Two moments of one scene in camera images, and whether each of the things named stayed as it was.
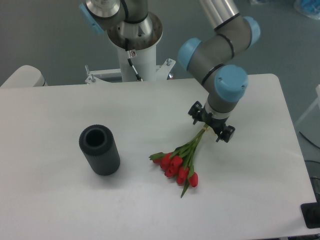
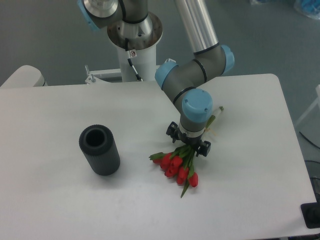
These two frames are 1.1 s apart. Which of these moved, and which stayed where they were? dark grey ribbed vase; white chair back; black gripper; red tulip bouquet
Moved: black gripper
Stayed: dark grey ribbed vase; red tulip bouquet; white chair back
